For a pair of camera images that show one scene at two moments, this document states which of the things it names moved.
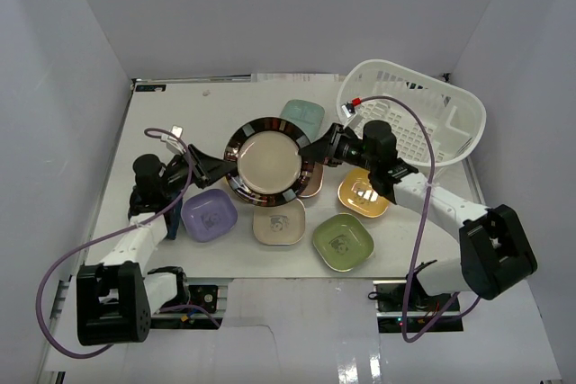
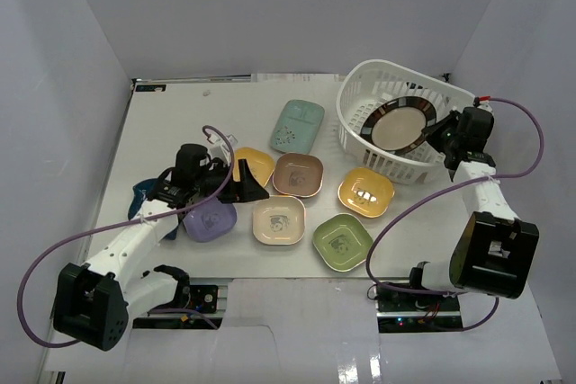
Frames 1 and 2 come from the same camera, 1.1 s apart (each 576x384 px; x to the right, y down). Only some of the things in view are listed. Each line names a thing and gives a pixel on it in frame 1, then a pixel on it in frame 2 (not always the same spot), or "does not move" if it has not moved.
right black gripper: x=326 y=150 to x=431 y=133
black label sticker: x=149 y=87 does not move
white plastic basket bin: x=456 y=120 does not move
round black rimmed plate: x=270 y=172 to x=396 y=127
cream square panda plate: x=279 y=225 does not move
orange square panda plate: x=356 y=192 does not move
